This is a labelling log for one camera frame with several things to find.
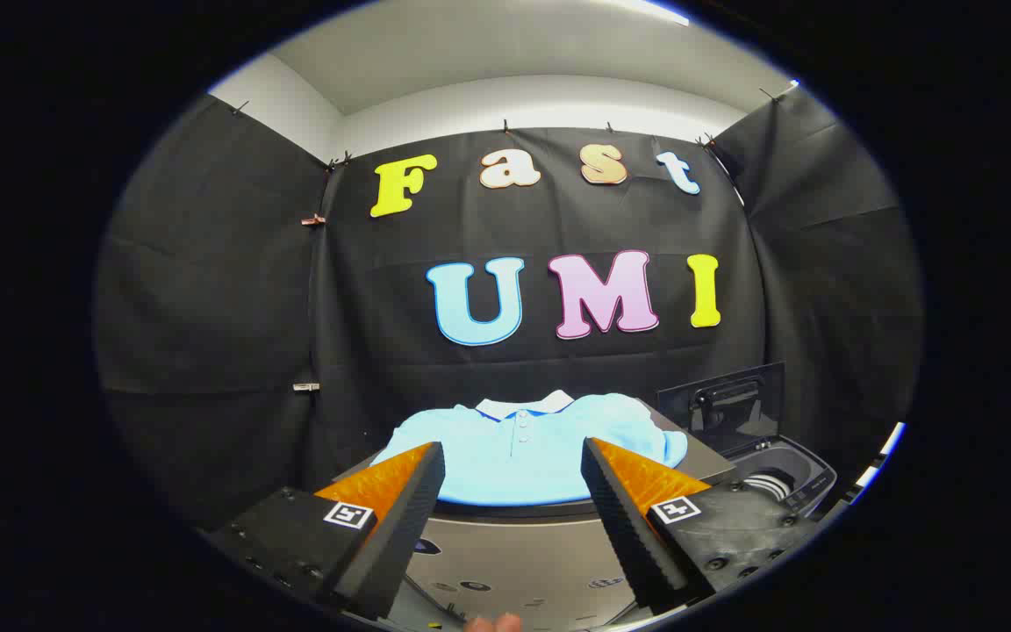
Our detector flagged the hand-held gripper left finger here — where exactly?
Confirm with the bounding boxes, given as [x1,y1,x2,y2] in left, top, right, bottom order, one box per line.
[205,442,447,621]

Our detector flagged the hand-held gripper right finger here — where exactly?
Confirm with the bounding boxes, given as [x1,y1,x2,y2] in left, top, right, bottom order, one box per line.
[582,437,822,614]

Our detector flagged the light blue polo shirt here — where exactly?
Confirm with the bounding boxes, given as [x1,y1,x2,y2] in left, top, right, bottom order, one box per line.
[371,390,689,507]

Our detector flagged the black backdrop cloth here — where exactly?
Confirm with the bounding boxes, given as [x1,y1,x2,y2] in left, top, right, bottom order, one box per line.
[95,83,923,536]

